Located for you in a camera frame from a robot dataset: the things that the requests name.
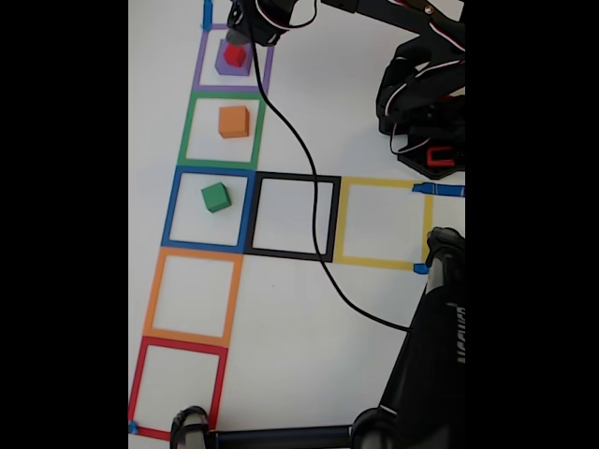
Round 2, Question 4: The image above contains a small red cube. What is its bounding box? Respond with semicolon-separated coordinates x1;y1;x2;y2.
223;44;248;66

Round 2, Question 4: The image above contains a purple square block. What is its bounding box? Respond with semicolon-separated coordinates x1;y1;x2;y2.
214;39;254;76

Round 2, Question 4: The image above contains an orange square block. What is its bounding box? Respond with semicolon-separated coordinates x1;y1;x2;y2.
218;105;250;139

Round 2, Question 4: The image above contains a green cube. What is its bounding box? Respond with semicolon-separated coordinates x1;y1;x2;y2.
200;181;232;214

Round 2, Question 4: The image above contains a long blue tape strip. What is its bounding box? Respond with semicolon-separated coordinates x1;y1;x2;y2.
411;182;466;198

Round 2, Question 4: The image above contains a black tripod stand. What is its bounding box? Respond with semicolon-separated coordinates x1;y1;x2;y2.
168;226;466;449

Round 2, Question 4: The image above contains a red white servo wire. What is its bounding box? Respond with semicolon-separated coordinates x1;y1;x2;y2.
259;0;320;30
387;0;466;156

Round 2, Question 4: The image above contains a purple square frame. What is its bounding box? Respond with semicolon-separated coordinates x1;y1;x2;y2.
191;22;276;94

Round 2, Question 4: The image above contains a green square frame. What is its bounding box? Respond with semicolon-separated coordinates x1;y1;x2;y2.
177;91;268;170

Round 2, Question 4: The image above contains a black camera cable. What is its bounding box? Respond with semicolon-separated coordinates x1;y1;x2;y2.
245;0;413;333

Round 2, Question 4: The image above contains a black square frame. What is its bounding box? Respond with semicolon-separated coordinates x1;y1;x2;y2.
243;171;342;263

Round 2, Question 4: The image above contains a blue square frame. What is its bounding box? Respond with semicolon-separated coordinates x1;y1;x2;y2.
161;166;257;255

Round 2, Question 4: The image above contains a yellow square frame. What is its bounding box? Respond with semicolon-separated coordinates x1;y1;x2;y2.
332;176;434;272

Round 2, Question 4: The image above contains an orange square frame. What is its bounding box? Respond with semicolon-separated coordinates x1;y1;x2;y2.
142;246;244;350

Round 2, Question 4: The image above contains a red square frame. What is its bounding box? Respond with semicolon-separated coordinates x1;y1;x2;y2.
128;336;229;442

